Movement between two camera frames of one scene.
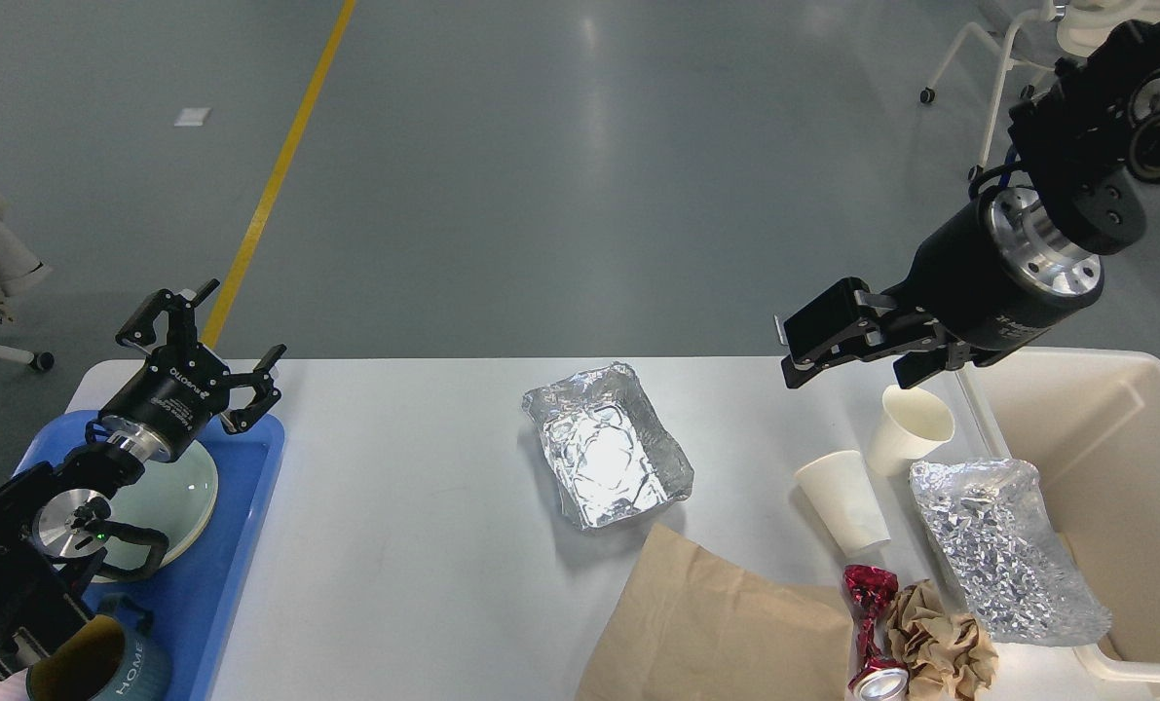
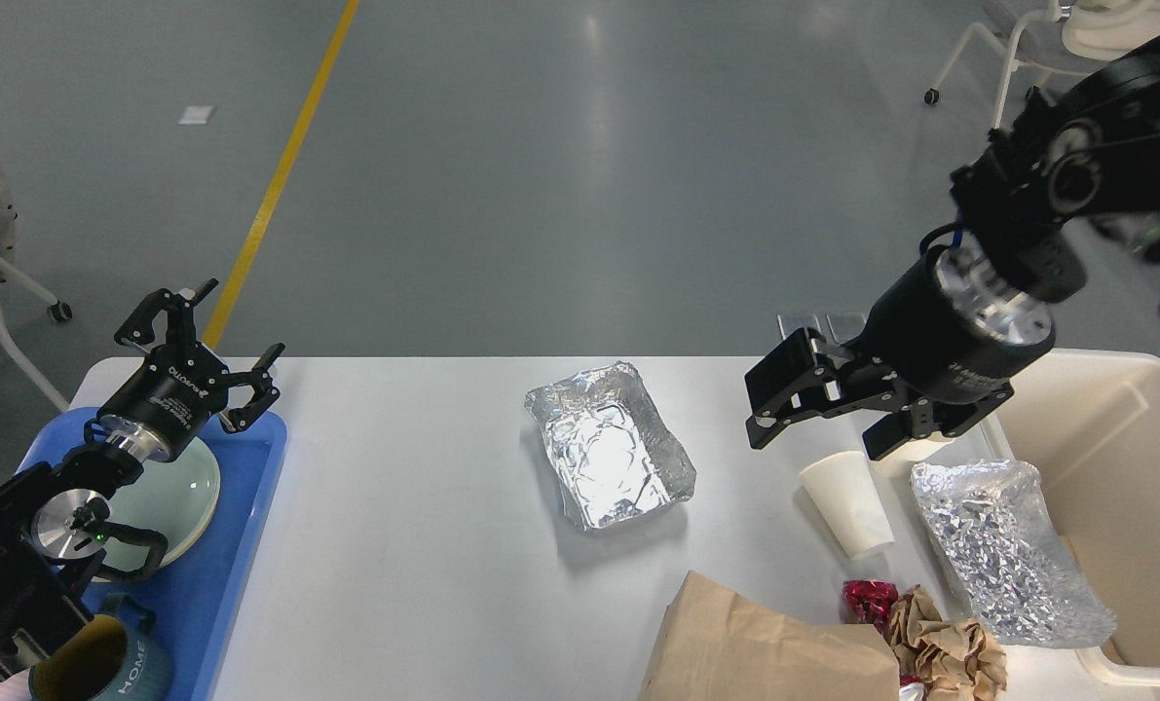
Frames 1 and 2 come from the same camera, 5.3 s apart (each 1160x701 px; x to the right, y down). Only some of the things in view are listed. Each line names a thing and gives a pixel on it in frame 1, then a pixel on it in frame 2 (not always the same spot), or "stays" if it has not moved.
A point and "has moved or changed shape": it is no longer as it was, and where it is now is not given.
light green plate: [176, 498] stays
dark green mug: [110, 656] stays
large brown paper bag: [691, 626] has moved or changed shape
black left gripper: [181, 390] stays
